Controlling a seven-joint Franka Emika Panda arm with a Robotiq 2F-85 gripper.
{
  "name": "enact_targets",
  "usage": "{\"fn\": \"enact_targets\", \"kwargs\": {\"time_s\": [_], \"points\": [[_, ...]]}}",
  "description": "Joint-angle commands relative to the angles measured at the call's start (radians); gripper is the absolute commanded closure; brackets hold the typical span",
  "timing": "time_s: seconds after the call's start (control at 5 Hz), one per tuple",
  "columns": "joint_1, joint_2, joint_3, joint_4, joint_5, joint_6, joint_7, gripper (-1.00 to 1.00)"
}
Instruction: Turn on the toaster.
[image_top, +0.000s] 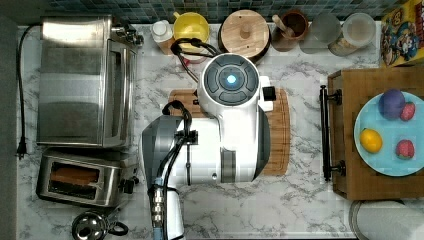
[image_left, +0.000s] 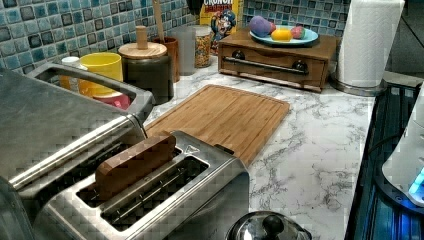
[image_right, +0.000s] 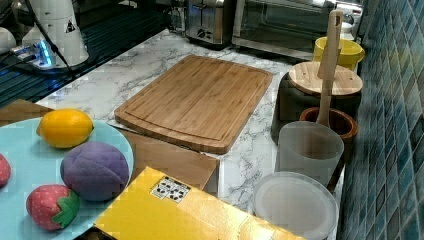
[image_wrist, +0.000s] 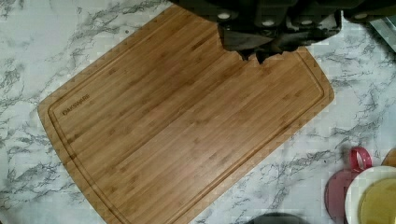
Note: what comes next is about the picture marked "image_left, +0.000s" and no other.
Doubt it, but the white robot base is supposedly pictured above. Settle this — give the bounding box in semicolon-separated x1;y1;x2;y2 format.
382;87;424;207

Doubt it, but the black toaster lever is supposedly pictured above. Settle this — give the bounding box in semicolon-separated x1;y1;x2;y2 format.
214;144;234;155

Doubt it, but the silver two-slot toaster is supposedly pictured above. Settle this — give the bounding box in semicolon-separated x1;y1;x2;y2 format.
33;131;249;240

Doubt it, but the bamboo cutting board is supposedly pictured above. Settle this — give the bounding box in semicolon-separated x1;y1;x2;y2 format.
146;85;290;166

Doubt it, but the brown utensil holder cup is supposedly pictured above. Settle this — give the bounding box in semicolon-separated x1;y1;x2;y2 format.
152;37;179;83

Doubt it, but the dark canister with wooden lid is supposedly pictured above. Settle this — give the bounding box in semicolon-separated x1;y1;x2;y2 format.
118;26;174;105

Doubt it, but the jar of colourful cereal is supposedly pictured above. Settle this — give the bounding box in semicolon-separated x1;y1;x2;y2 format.
194;25;211;68

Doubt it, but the frosted clear glass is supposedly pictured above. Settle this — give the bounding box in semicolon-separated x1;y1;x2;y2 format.
171;26;195;76

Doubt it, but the red pink container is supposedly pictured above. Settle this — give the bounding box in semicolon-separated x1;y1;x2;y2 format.
93;92;130;109

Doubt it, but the yellow cereal box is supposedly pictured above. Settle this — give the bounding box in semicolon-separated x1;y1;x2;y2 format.
200;0;243;55

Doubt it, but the purple toy fruit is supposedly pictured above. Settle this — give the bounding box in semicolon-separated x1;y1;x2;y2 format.
249;16;271;37

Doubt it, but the wooden drawer box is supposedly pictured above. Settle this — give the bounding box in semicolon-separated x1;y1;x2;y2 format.
218;28;339;92

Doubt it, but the yellow toy lemon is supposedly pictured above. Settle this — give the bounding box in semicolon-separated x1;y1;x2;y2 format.
271;28;292;42

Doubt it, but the brown toast slice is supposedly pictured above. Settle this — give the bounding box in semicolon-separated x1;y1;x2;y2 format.
95;132;176;201

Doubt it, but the yellow plastic cup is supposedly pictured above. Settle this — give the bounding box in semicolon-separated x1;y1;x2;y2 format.
80;52;123;97

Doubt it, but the pink green toy fruit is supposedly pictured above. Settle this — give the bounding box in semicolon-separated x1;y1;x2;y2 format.
291;26;306;40

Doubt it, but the light blue plate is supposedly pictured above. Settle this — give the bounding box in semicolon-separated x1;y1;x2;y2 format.
249;25;318;46

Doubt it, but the silver paper towel base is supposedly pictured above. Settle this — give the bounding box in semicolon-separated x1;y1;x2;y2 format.
328;74;388;97

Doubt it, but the white capped orange bottle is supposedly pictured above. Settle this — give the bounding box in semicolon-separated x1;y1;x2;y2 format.
58;56;82;92

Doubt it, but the white paper towel roll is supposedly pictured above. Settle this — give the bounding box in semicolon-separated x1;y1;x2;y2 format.
338;0;405;88

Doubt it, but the wooden utensil handle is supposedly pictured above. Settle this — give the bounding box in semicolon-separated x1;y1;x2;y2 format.
152;0;165;44

